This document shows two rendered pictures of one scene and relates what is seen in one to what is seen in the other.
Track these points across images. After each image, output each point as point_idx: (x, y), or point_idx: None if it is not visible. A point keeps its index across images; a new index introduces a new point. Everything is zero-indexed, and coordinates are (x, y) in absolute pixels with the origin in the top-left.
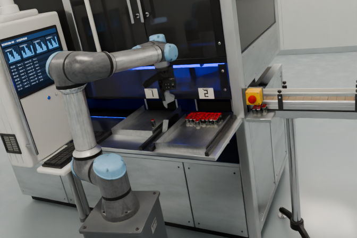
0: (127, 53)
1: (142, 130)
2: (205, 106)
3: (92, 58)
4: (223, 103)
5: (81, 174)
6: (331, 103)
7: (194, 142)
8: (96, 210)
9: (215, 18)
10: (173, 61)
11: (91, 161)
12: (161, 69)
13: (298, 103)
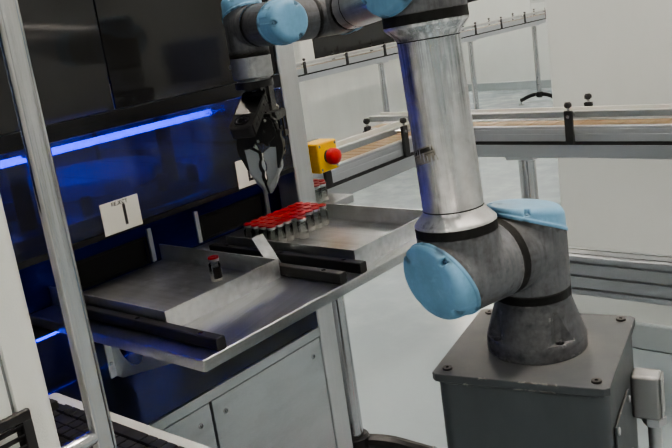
0: None
1: (253, 269)
2: (213, 225)
3: None
4: (247, 204)
5: (501, 272)
6: (381, 151)
7: (374, 237)
8: (524, 374)
9: None
10: (177, 100)
11: (500, 226)
12: (272, 81)
13: (347, 165)
